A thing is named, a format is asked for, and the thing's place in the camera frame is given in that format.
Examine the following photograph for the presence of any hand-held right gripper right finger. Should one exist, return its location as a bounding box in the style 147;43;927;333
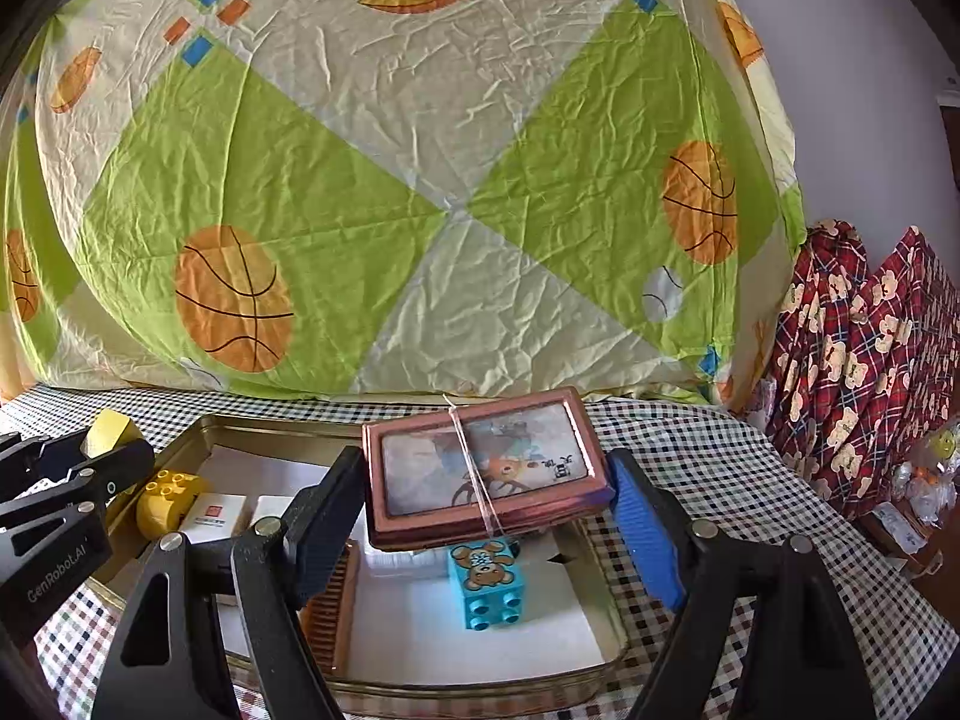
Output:
606;448;878;720

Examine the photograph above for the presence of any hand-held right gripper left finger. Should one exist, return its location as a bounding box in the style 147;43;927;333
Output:
90;446;368;720

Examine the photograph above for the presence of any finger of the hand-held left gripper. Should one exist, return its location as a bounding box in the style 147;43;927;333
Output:
0;439;156;541
0;431;95;485

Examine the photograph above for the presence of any plain yellow toy block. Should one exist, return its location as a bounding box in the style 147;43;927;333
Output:
81;409;145;460

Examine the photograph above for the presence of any yellow face toy block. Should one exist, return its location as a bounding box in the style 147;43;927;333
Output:
135;469;203;541

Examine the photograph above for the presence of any brown wooden comb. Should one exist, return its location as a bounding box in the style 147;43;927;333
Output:
300;540;362;676

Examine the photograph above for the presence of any tall white box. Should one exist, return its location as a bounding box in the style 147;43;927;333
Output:
180;491;250;548

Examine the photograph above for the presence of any gold tin box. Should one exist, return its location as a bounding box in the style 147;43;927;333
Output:
97;412;631;698

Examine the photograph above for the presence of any brown framed picture box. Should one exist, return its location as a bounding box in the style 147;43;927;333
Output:
361;386;617;550

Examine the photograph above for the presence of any blue bear toy block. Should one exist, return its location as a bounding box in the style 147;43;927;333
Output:
448;538;535;631

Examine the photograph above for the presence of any checkered tablecloth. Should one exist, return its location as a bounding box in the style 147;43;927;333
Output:
0;382;960;720

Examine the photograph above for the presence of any white paper liner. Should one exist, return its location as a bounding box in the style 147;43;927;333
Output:
195;446;608;691

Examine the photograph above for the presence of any small cardboard box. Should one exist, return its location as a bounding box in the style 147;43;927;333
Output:
862;502;942;565

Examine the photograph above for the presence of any red bear print cloth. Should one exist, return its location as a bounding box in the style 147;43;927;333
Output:
765;219;960;533

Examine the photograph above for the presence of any clear plastic bag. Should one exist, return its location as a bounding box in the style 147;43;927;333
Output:
892;457;960;515

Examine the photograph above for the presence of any basketball print bedsheet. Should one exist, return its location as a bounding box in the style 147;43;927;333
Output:
0;0;807;402

